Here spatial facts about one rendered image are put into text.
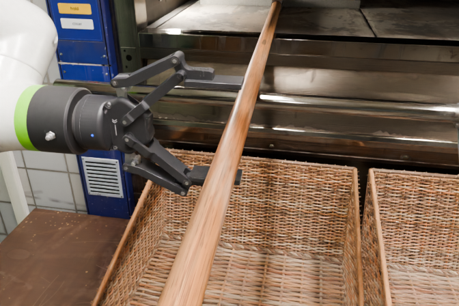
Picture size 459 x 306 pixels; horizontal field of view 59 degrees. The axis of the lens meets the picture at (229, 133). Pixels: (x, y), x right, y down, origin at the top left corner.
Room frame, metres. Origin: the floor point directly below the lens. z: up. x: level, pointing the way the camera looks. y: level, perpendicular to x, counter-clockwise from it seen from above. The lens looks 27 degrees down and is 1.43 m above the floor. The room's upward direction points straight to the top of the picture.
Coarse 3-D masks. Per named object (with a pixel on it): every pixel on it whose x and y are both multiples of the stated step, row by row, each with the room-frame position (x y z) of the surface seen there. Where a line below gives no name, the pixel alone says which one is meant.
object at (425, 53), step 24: (192, 48) 1.05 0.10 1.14; (216, 48) 1.04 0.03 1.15; (240, 48) 1.02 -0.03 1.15; (288, 48) 1.00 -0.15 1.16; (312, 48) 0.99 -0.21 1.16; (336, 48) 0.98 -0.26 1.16; (360, 48) 0.97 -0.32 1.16; (384, 48) 0.96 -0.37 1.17; (408, 48) 0.95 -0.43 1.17; (432, 48) 0.94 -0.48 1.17; (456, 48) 0.94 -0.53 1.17
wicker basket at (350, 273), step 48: (144, 192) 0.88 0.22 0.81; (192, 192) 0.99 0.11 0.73; (288, 192) 0.94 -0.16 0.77; (336, 192) 0.92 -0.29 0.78; (144, 240) 0.84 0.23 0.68; (240, 240) 0.92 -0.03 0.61; (288, 240) 0.90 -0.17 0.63; (336, 240) 0.88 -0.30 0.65; (144, 288) 0.76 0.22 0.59; (240, 288) 0.76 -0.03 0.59; (288, 288) 0.76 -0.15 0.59; (336, 288) 0.76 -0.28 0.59
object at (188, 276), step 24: (264, 24) 1.06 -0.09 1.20; (264, 48) 0.82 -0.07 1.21; (240, 96) 0.56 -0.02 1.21; (240, 120) 0.48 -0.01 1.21; (240, 144) 0.42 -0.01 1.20; (216, 168) 0.36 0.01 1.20; (216, 192) 0.32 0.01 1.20; (192, 216) 0.29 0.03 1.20; (216, 216) 0.29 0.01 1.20; (192, 240) 0.25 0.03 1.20; (216, 240) 0.26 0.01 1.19; (192, 264) 0.23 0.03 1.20; (168, 288) 0.21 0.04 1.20; (192, 288) 0.21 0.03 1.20
